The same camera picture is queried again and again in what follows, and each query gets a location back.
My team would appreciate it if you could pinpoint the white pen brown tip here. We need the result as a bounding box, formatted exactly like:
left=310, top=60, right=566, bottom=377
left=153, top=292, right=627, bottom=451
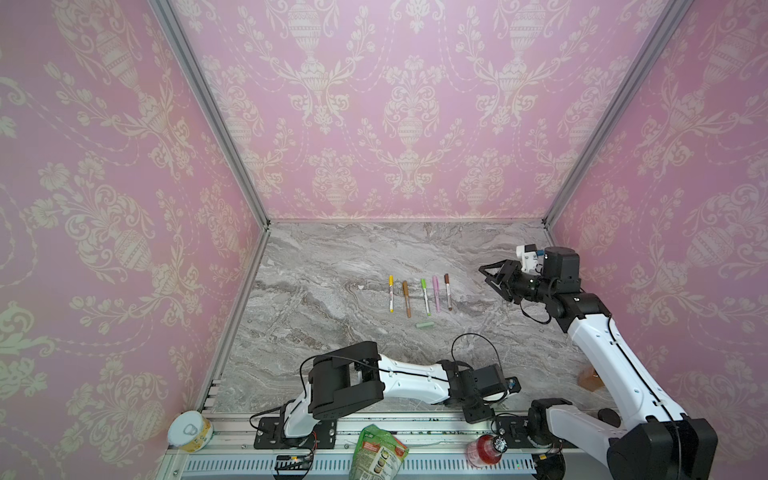
left=444, top=282, right=453, bottom=311

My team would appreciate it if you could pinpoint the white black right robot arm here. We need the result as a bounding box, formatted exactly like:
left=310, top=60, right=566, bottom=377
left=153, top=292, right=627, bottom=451
left=479, top=254, right=718, bottom=479

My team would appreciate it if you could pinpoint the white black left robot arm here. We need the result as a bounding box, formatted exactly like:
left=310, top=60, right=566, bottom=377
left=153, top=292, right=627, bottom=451
left=278, top=341, right=521, bottom=439

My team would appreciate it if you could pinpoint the red emergency stop button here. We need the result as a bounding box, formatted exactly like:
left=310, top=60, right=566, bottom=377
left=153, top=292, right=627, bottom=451
left=465, top=434, right=508, bottom=468

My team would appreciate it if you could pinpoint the amber jar black lid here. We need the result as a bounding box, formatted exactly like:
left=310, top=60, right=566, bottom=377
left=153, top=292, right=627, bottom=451
left=577, top=366, right=604, bottom=392

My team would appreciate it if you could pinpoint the green snack bag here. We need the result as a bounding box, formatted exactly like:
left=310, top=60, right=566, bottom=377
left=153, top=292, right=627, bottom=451
left=348, top=424, right=409, bottom=480

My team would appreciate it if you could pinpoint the clear jar black lid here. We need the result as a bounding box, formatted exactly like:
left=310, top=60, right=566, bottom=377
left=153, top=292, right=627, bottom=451
left=597, top=408, right=622, bottom=428

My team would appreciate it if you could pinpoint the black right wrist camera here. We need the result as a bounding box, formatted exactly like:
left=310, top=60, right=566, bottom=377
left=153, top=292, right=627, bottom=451
left=516, top=244, right=581, bottom=293

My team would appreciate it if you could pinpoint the black left camera cable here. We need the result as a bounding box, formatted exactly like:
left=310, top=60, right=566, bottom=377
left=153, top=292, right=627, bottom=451
left=450, top=332, right=505, bottom=385

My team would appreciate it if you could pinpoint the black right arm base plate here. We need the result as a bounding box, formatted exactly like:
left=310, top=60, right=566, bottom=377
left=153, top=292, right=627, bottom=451
left=490, top=412, right=577, bottom=451

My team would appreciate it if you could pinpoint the aluminium right corner post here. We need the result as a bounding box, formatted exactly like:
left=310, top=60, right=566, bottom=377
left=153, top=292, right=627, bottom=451
left=542, top=0, right=693, bottom=234

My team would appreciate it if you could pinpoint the aluminium corner post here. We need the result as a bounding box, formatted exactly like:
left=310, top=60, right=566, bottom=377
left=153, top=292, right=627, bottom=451
left=148, top=0, right=270, bottom=231
left=542, top=0, right=693, bottom=234

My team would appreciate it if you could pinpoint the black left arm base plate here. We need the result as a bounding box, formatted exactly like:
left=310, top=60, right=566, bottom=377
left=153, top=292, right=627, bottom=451
left=253, top=416, right=338, bottom=451

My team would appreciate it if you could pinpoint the aluminium front rail frame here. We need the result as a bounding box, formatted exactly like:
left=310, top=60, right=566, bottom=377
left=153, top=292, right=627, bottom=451
left=155, top=411, right=611, bottom=479

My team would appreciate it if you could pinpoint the aluminium left corner post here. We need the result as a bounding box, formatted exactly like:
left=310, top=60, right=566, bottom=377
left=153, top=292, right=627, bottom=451
left=148, top=0, right=270, bottom=231

